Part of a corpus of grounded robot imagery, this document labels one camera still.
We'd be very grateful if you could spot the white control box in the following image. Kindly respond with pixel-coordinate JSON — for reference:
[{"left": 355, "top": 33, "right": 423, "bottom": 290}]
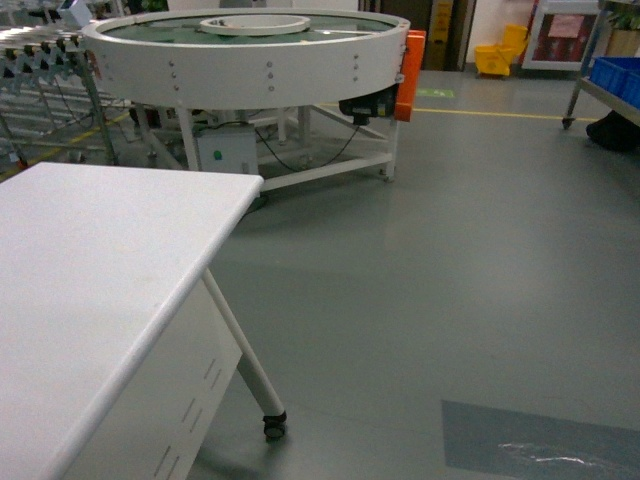
[{"left": 196, "top": 124, "right": 259, "bottom": 175}]

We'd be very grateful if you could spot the steel shelf rack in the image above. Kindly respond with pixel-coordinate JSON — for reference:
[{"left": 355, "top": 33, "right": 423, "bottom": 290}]
[{"left": 562, "top": 1, "right": 639, "bottom": 129}]

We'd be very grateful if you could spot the white round rotary table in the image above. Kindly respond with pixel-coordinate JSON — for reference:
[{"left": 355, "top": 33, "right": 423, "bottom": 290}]
[{"left": 82, "top": 8, "right": 410, "bottom": 171}]

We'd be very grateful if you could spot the orange motor guard panel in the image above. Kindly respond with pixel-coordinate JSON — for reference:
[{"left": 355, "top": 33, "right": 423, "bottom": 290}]
[{"left": 394, "top": 30, "right": 427, "bottom": 122}]

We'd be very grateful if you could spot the white table with casters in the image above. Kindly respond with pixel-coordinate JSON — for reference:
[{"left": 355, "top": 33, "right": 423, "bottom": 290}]
[{"left": 1, "top": 163, "right": 286, "bottom": 479}]

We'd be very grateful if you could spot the yellow mop bucket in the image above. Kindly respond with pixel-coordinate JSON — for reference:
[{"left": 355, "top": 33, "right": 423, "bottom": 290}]
[{"left": 474, "top": 24, "right": 529, "bottom": 77}]

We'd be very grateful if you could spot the yellow wet floor sign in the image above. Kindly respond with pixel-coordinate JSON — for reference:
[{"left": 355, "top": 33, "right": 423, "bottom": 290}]
[{"left": 429, "top": 0, "right": 454, "bottom": 43}]

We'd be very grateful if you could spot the expandable roller conveyor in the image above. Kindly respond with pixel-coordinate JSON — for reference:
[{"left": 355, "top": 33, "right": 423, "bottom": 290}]
[{"left": 1, "top": 24, "right": 129, "bottom": 174}]

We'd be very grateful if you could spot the blue crate on cart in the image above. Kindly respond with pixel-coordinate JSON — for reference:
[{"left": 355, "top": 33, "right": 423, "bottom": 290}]
[{"left": 589, "top": 57, "right": 639, "bottom": 108}]

